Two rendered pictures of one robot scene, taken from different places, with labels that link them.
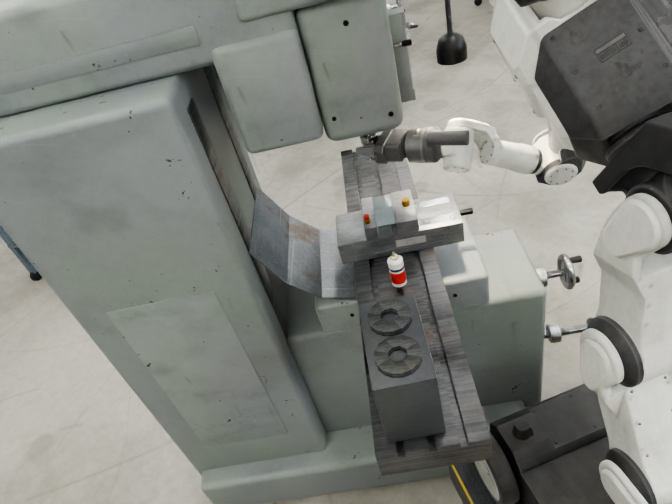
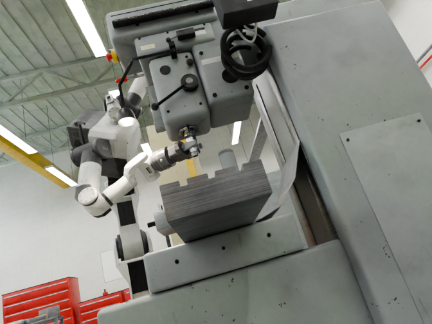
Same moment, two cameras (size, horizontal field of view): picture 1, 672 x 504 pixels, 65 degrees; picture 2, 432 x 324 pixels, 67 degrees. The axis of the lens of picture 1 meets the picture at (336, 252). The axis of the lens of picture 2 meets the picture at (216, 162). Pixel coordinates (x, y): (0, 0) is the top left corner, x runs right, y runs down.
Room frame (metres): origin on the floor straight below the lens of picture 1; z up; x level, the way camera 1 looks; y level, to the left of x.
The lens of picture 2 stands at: (2.43, -0.38, 0.71)
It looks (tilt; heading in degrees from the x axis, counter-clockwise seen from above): 19 degrees up; 167
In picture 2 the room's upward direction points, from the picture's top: 17 degrees counter-clockwise
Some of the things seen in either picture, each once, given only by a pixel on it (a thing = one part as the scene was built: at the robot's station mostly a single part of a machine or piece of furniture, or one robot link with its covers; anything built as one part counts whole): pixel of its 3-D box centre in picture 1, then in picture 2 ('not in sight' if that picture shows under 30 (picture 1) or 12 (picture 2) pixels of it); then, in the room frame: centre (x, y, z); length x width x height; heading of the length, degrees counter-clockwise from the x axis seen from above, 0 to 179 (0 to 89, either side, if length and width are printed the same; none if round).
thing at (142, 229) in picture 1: (210, 307); (381, 212); (1.30, 0.45, 0.78); 0.50 x 0.47 x 1.56; 82
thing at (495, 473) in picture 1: (492, 466); not in sight; (0.68, -0.24, 0.50); 0.20 x 0.05 x 0.20; 7
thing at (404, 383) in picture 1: (400, 364); not in sight; (0.68, -0.06, 1.03); 0.22 x 0.12 x 0.20; 174
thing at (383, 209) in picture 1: (383, 210); not in sight; (1.20, -0.16, 1.04); 0.06 x 0.05 x 0.06; 171
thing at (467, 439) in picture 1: (394, 259); (215, 231); (1.15, -0.16, 0.89); 1.24 x 0.23 x 0.08; 172
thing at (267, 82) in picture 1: (272, 76); (223, 87); (1.25, 0.03, 1.47); 0.24 x 0.19 x 0.26; 172
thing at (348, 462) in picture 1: (359, 404); not in sight; (1.25, 0.08, 0.10); 1.20 x 0.60 x 0.20; 82
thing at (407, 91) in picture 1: (400, 57); (155, 108); (1.21, -0.27, 1.45); 0.04 x 0.04 x 0.21; 82
